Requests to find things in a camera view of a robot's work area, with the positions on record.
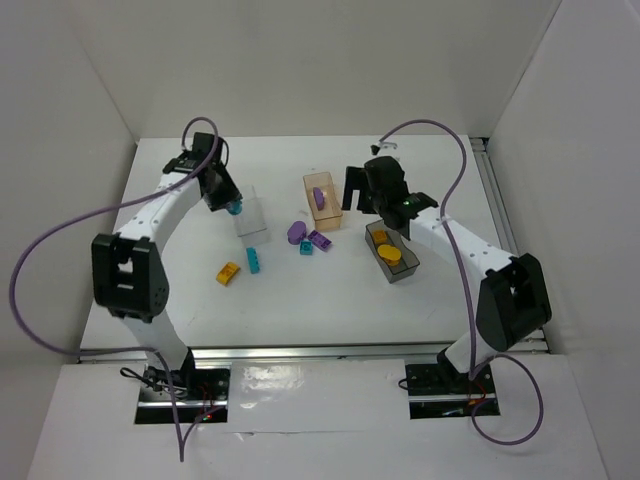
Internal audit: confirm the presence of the yellow curved lego brick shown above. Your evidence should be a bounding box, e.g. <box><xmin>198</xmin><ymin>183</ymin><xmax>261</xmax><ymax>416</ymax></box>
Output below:
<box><xmin>216</xmin><ymin>262</ymin><xmax>240</xmax><ymax>286</ymax></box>

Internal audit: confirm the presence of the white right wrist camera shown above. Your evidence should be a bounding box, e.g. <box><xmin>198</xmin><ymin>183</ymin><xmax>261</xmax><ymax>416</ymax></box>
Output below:
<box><xmin>370</xmin><ymin>141</ymin><xmax>398</xmax><ymax>156</ymax></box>

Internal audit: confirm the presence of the purple oval lego piece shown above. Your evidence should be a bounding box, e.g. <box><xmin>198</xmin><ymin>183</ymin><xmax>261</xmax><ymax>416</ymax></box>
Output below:
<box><xmin>287</xmin><ymin>220</ymin><xmax>307</xmax><ymax>245</ymax></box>

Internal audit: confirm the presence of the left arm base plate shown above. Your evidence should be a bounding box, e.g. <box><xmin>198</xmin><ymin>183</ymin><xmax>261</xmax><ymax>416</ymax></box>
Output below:
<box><xmin>120</xmin><ymin>366</ymin><xmax>231</xmax><ymax>425</ymax></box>

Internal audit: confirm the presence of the purple lego brick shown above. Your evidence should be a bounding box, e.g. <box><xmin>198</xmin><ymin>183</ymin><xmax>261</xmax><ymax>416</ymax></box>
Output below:
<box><xmin>307</xmin><ymin>230</ymin><xmax>332</xmax><ymax>252</ymax></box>
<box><xmin>312</xmin><ymin>187</ymin><xmax>326</xmax><ymax>211</ymax></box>

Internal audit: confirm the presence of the teal decorated lego piece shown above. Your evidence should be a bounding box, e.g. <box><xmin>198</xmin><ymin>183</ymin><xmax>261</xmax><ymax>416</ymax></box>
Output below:
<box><xmin>225</xmin><ymin>200</ymin><xmax>243</xmax><ymax>216</ymax></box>

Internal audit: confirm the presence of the aluminium rail front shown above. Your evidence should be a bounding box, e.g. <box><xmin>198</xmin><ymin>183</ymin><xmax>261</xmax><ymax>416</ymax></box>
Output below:
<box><xmin>81</xmin><ymin>332</ymin><xmax>550</xmax><ymax>362</ymax></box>

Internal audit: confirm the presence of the dark smoky plastic container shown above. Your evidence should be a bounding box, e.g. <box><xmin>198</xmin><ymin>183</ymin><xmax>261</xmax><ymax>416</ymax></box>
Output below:
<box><xmin>365</xmin><ymin>220</ymin><xmax>420</xmax><ymax>284</ymax></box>

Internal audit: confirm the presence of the clear plastic container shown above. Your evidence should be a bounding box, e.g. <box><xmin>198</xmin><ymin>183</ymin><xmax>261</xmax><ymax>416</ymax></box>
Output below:
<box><xmin>233</xmin><ymin>185</ymin><xmax>271</xmax><ymax>248</ymax></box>

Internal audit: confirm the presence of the aluminium rail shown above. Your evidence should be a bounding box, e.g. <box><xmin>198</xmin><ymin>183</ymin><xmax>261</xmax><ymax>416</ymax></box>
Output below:
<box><xmin>81</xmin><ymin>332</ymin><xmax>550</xmax><ymax>362</ymax></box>
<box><xmin>471</xmin><ymin>137</ymin><xmax>552</xmax><ymax>351</ymax></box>

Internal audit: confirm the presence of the yellow oval lego piece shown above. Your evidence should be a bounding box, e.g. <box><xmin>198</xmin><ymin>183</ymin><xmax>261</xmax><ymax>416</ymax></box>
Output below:
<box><xmin>377</xmin><ymin>244</ymin><xmax>402</xmax><ymax>266</ymax></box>

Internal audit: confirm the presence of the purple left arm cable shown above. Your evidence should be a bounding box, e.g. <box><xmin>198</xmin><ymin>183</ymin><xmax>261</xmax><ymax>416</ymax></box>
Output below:
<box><xmin>9</xmin><ymin>117</ymin><xmax>224</xmax><ymax>464</ymax></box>

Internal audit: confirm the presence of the aluminium rail right side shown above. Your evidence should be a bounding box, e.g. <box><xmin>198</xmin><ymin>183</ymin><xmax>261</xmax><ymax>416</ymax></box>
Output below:
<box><xmin>471</xmin><ymin>137</ymin><xmax>552</xmax><ymax>351</ymax></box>

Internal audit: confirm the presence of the long teal lego brick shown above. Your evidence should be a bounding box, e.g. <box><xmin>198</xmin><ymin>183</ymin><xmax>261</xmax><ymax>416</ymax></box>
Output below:
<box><xmin>246</xmin><ymin>247</ymin><xmax>261</xmax><ymax>274</ymax></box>

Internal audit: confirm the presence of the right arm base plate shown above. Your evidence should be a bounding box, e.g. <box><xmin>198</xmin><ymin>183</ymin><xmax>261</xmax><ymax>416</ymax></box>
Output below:
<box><xmin>397</xmin><ymin>364</ymin><xmax>500</xmax><ymax>420</ymax></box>

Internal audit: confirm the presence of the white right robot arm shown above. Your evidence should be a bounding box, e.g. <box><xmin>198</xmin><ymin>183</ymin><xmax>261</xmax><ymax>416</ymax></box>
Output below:
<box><xmin>342</xmin><ymin>156</ymin><xmax>552</xmax><ymax>379</ymax></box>

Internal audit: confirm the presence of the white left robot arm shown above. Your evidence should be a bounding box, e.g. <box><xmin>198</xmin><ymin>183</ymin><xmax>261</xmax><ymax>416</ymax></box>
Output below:
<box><xmin>90</xmin><ymin>132</ymin><xmax>376</xmax><ymax>390</ymax></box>

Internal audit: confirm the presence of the small teal lego brick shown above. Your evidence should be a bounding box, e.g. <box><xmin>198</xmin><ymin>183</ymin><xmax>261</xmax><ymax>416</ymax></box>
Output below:
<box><xmin>299</xmin><ymin>240</ymin><xmax>313</xmax><ymax>256</ymax></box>

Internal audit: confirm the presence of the orange translucent plastic container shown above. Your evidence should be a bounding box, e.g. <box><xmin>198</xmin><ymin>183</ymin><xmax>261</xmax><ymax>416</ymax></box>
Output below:
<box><xmin>303</xmin><ymin>172</ymin><xmax>343</xmax><ymax>232</ymax></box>

